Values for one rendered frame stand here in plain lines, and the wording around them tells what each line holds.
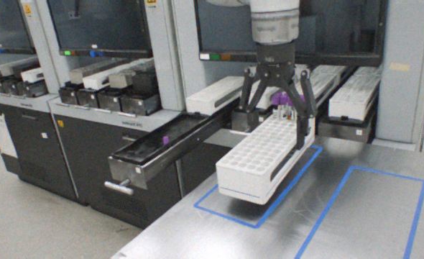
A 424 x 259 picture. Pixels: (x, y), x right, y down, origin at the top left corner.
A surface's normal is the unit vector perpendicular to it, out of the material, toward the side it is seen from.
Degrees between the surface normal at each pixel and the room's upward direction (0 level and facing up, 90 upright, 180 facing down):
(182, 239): 0
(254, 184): 90
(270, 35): 89
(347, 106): 90
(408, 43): 90
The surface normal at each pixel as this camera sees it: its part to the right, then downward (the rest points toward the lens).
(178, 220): -0.11, -0.91
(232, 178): -0.54, 0.40
